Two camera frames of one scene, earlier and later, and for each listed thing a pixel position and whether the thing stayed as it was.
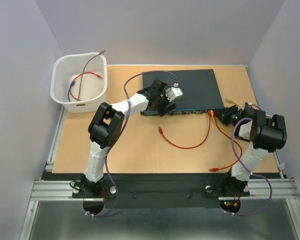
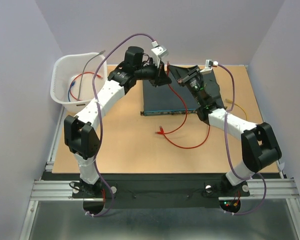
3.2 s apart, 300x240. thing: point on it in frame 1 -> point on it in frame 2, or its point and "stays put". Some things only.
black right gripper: (223, 113) -> (184, 75)
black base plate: (161, 190) stays put
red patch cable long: (229, 136) -> (161, 130)
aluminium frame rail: (61, 190) stays put
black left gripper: (161, 109) -> (159, 76)
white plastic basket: (79, 80) stays put
